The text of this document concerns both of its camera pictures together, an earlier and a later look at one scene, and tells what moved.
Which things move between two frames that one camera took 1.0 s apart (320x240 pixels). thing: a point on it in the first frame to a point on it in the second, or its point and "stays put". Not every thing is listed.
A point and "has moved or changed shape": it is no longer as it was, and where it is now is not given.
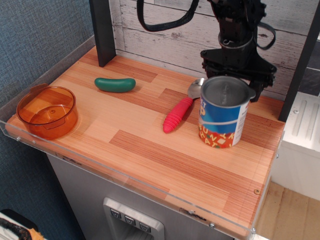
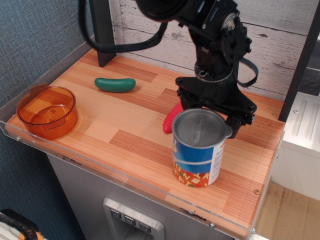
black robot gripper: x=237 y=57 to x=216 y=87
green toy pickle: x=115 y=85 stays put
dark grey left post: x=102 y=18 stays put
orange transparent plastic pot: x=50 y=112 stays put
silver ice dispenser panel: x=126 y=222 stays put
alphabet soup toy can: x=223 y=108 has moved or changed shape
